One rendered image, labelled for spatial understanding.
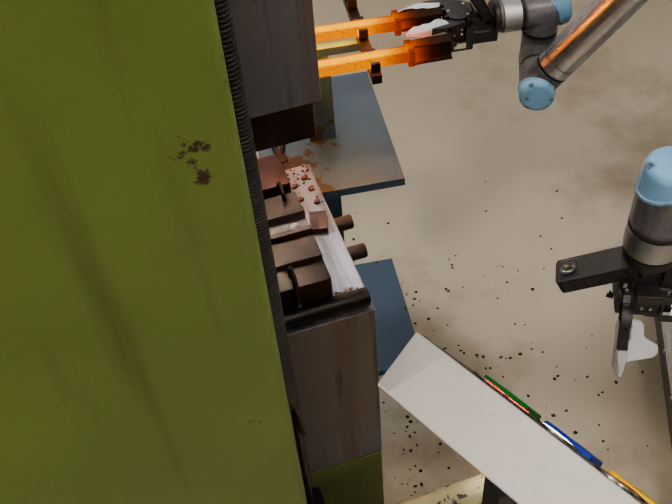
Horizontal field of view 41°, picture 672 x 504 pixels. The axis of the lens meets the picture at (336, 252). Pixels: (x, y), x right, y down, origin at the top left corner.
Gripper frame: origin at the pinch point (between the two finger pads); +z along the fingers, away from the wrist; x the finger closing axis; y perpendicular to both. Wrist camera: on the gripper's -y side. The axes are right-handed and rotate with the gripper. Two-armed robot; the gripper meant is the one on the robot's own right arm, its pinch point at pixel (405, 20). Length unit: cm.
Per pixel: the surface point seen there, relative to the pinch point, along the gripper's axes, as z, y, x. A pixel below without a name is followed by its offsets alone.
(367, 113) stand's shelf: 8.4, 26.4, 4.1
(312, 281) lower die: 29, 0, -67
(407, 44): 1.9, -1.4, -10.6
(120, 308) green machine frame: 49, -42, -103
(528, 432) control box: 11, -21, -111
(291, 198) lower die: 30, -1, -49
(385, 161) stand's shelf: 7.6, 26.4, -13.3
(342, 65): 15.6, -0.6, -13.1
